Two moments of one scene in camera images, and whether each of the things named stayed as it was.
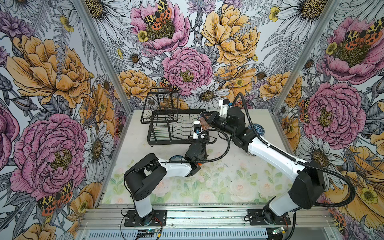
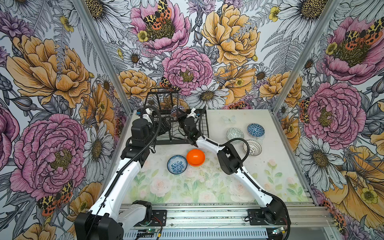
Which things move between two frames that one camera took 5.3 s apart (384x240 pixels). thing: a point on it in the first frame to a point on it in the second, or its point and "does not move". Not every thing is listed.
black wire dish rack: [168, 124] does not move
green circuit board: [152, 230] does not move
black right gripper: [214, 116] to [180, 117]
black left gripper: [191, 139] to [162, 131]
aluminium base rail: [211, 221] does not move
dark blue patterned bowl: [259, 128] does not move
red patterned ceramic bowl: [205, 125] to [175, 110]
